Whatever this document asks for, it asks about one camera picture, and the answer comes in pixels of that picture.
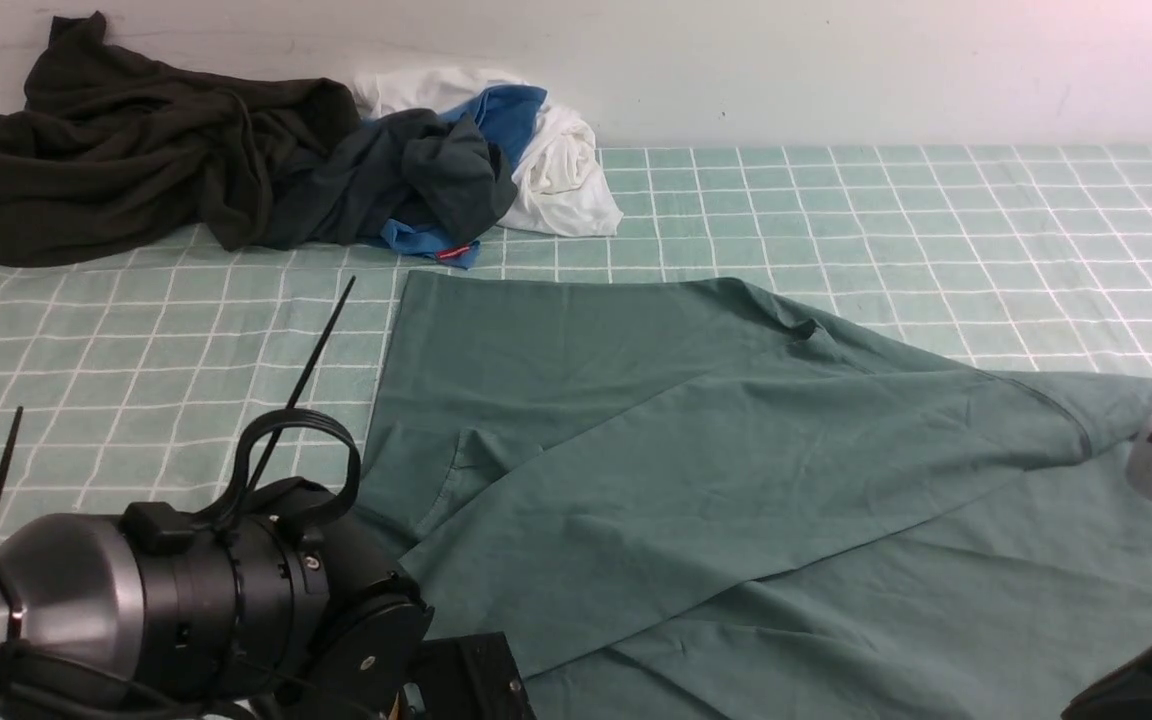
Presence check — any green checkered tablecloth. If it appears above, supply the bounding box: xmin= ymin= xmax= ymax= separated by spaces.
xmin=0 ymin=146 xmax=1152 ymax=720

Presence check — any dark olive crumpled garment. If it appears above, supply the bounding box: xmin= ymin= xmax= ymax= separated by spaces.
xmin=0 ymin=12 xmax=361 ymax=268

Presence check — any dark grey crumpled garment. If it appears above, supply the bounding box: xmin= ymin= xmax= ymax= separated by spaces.
xmin=256 ymin=109 xmax=518 ymax=250

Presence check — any blue crumpled garment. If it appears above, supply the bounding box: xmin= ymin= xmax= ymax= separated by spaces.
xmin=372 ymin=85 xmax=547 ymax=270

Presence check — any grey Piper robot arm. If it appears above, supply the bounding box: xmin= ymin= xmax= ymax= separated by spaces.
xmin=0 ymin=475 xmax=1152 ymax=719

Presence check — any green long-sleeve shirt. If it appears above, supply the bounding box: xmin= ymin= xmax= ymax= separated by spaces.
xmin=358 ymin=272 xmax=1152 ymax=719

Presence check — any white crumpled garment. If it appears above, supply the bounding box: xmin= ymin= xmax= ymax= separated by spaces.
xmin=353 ymin=67 xmax=626 ymax=237

